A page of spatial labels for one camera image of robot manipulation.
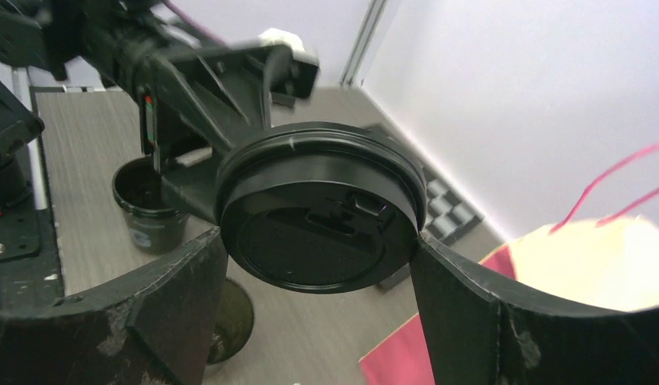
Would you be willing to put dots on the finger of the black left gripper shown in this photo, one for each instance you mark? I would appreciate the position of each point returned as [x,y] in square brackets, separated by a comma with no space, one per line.
[196,188]
[217,97]

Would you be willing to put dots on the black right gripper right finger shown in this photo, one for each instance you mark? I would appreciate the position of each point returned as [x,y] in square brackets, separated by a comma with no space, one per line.
[484,328]

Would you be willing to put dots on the pink paper bag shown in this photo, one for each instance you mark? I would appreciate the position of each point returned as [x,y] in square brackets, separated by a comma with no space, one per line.
[610,263]

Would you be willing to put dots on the black white chessboard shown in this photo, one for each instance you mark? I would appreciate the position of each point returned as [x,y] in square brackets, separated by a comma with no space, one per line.
[448,218]

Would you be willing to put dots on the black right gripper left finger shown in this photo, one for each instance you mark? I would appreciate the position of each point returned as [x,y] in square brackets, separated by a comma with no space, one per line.
[152,325]

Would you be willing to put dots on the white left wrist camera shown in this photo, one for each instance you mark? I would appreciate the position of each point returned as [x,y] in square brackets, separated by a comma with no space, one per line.
[274,36]

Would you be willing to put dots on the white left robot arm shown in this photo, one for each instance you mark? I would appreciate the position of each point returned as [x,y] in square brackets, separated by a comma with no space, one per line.
[21,45]

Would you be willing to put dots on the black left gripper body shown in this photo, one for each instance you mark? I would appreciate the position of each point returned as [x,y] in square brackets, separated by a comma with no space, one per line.
[122,40]

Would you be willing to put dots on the black coffee cup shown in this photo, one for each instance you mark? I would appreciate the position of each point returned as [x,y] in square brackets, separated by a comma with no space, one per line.
[153,227]
[235,318]

